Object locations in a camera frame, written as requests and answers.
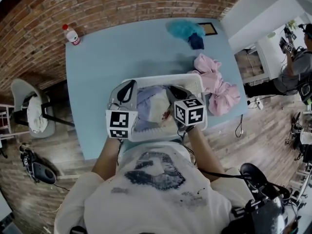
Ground black left gripper cord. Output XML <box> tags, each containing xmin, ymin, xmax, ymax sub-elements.
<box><xmin>116</xmin><ymin>137</ymin><xmax>124</xmax><ymax>167</ymax></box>

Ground plastic bottle with red label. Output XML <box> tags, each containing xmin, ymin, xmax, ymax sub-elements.
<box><xmin>62</xmin><ymin>23</ymin><xmax>81</xmax><ymax>46</ymax></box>

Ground dark blue cloth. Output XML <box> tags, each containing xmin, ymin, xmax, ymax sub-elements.
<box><xmin>187</xmin><ymin>33</ymin><xmax>205</xmax><ymax>50</ymax></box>

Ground person's right forearm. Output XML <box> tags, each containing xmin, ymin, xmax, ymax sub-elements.
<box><xmin>186</xmin><ymin>128</ymin><xmax>226</xmax><ymax>182</ymax></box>

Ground white desk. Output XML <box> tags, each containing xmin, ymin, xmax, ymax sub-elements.
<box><xmin>255</xmin><ymin>30</ymin><xmax>293</xmax><ymax>82</ymax></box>

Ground blue-grey clothes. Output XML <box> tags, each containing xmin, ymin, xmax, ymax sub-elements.
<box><xmin>137</xmin><ymin>119</ymin><xmax>156</xmax><ymax>133</ymax></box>

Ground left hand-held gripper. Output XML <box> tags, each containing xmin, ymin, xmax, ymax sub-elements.
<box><xmin>105</xmin><ymin>79</ymin><xmax>139</xmax><ymax>139</ymax></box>

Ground lavender garment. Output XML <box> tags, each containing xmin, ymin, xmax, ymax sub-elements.
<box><xmin>136</xmin><ymin>85</ymin><xmax>169</xmax><ymax>131</ymax></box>

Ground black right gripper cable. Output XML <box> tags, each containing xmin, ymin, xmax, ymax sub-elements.
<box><xmin>180</xmin><ymin>130</ymin><xmax>244</xmax><ymax>180</ymax></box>

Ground teal fluffy cloth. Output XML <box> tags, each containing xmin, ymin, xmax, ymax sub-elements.
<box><xmin>166</xmin><ymin>19</ymin><xmax>205</xmax><ymax>42</ymax></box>

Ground person's white printed t-shirt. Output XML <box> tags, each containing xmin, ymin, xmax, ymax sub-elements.
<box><xmin>54</xmin><ymin>140</ymin><xmax>247</xmax><ymax>234</ymax></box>

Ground white plastic laundry basket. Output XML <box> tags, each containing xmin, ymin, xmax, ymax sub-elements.
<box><xmin>120</xmin><ymin>73</ymin><xmax>209</xmax><ymax>142</ymax></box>

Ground pink garment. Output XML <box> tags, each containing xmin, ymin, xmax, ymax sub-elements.
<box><xmin>186</xmin><ymin>53</ymin><xmax>241</xmax><ymax>117</ymax></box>

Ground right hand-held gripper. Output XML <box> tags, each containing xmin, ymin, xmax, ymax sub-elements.
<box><xmin>166</xmin><ymin>85</ymin><xmax>208</xmax><ymax>134</ymax></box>

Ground grey shell chair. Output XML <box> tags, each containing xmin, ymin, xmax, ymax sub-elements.
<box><xmin>11</xmin><ymin>78</ymin><xmax>75</xmax><ymax>139</ymax></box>

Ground light blue table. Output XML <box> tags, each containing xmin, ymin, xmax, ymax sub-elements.
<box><xmin>65</xmin><ymin>18</ymin><xmax>248</xmax><ymax>160</ymax></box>

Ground person's left forearm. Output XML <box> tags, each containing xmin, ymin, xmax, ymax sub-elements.
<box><xmin>91</xmin><ymin>137</ymin><xmax>122</xmax><ymax>182</ymax></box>

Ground small vase with green plant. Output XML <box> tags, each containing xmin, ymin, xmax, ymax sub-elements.
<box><xmin>267</xmin><ymin>19</ymin><xmax>298</xmax><ymax>39</ymax></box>

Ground white clothes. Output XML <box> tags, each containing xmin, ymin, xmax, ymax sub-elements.
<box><xmin>148</xmin><ymin>91</ymin><xmax>175</xmax><ymax>124</ymax></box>

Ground white crumpled cloth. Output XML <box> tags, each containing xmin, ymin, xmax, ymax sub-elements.
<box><xmin>26</xmin><ymin>95</ymin><xmax>51</xmax><ymax>134</ymax></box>

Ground small black picture frame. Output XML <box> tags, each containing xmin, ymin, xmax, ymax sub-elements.
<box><xmin>196</xmin><ymin>22</ymin><xmax>218</xmax><ymax>36</ymax></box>

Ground black floor cable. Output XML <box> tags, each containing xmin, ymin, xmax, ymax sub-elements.
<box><xmin>234</xmin><ymin>113</ymin><xmax>244</xmax><ymax>138</ymax></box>

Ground black waist-mounted equipment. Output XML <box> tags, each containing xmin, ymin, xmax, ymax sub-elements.
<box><xmin>229</xmin><ymin>163</ymin><xmax>300</xmax><ymax>234</ymax></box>

